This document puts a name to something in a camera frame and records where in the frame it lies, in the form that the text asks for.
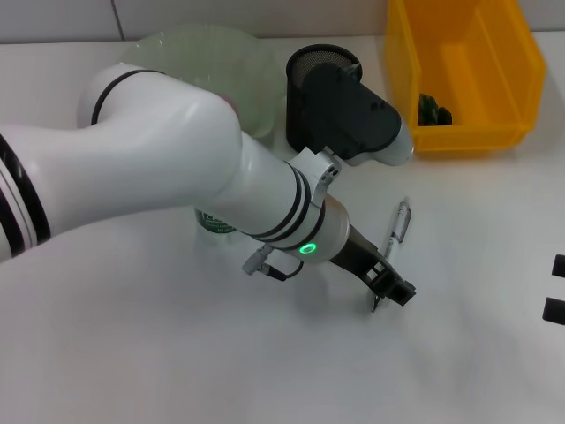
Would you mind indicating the yellow plastic bin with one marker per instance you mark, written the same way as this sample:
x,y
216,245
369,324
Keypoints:
x,y
468,137

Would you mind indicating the pale green glass fruit plate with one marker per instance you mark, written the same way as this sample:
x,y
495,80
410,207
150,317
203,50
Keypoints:
x,y
212,57

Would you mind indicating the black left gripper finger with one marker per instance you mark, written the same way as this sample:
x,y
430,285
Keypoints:
x,y
377,293
399,291

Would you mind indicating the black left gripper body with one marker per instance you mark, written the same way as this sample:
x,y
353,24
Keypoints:
x,y
357,252

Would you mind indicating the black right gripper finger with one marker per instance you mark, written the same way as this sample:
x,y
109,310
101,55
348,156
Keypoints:
x,y
559,265
555,311

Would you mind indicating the black mesh pen holder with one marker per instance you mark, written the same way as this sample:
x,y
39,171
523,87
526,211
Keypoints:
x,y
296,106

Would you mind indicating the clear water bottle green label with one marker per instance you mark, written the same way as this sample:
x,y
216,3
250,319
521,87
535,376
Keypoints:
x,y
216,227

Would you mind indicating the pink peach toy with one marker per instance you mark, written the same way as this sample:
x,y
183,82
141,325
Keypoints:
x,y
230,105

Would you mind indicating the silver ballpoint pen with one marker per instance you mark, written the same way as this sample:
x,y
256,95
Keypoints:
x,y
401,221

